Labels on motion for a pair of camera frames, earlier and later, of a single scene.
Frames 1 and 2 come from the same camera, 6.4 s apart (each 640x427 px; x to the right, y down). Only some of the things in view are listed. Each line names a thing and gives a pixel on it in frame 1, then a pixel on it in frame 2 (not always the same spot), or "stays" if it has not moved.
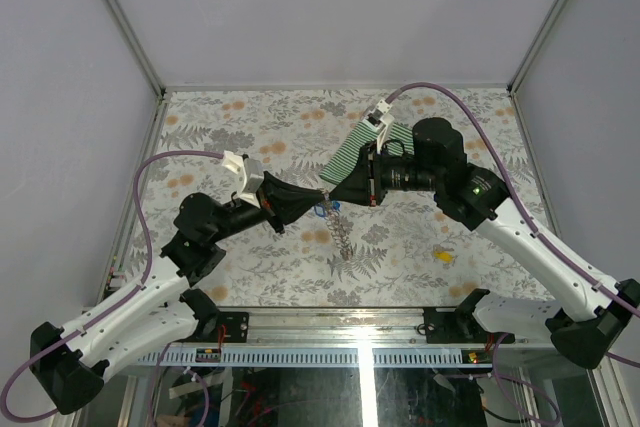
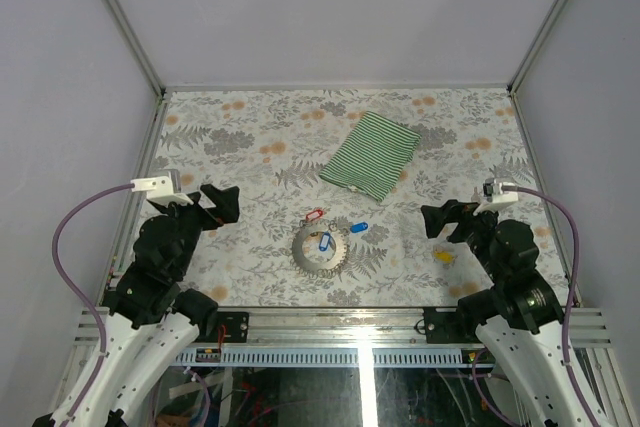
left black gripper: x=285 y=202 to x=228 y=209
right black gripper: x=356 y=187 to x=435 y=217
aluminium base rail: x=377 y=337 stays
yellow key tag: x=444 y=256 stays
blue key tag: x=320 y=210 to x=324 y=242
